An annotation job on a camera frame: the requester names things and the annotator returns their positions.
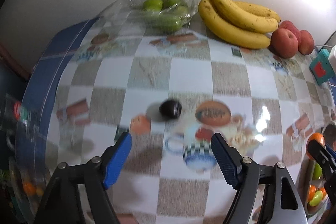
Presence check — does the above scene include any orange mandarin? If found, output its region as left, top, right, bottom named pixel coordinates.
left=307, top=185, right=317, bottom=202
left=319, top=187, right=327, bottom=199
left=306, top=132, right=326, bottom=160

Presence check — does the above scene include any green mango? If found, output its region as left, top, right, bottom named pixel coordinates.
left=309, top=190, right=323, bottom=207
left=312, top=162, right=322, bottom=180

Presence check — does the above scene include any steel round tray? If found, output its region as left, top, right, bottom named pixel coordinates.
left=302, top=122, right=335, bottom=219

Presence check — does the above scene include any teal plastic box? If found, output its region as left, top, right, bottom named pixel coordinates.
left=309, top=49, right=335, bottom=85

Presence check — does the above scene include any white power adapter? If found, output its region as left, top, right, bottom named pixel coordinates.
left=328, top=46, right=336, bottom=71

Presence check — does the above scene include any lone dark plum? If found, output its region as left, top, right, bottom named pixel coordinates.
left=159, top=100, right=182, bottom=119

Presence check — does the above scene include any clear plastic water bottle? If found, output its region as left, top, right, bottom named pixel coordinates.
left=1, top=94, right=40, bottom=152

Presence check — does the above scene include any checkered plastic tablecloth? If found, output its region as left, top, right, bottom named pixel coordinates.
left=17, top=19, right=335, bottom=223

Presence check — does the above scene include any red apple far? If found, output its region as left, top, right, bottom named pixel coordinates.
left=298, top=30, right=314, bottom=55

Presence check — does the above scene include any red apple near bananas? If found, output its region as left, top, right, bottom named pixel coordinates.
left=270, top=28, right=298, bottom=59

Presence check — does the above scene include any yellow banana bottom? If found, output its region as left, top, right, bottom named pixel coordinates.
left=198, top=0, right=270, bottom=50

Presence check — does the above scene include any yellow banana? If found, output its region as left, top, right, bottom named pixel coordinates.
left=235, top=1, right=281, bottom=23
left=213, top=0, right=279, bottom=34
left=198, top=0, right=270, bottom=50

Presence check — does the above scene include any red apple middle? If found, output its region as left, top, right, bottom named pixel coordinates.
left=279, top=20, right=301, bottom=44

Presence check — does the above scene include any yellow banana middle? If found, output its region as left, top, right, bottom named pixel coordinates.
left=213, top=0, right=279, bottom=34

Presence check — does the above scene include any yellow banana top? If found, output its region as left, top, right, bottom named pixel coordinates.
left=235, top=1, right=281, bottom=23

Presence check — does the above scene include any clear tray of green fruit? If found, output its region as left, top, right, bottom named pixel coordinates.
left=106, top=0, right=197, bottom=35

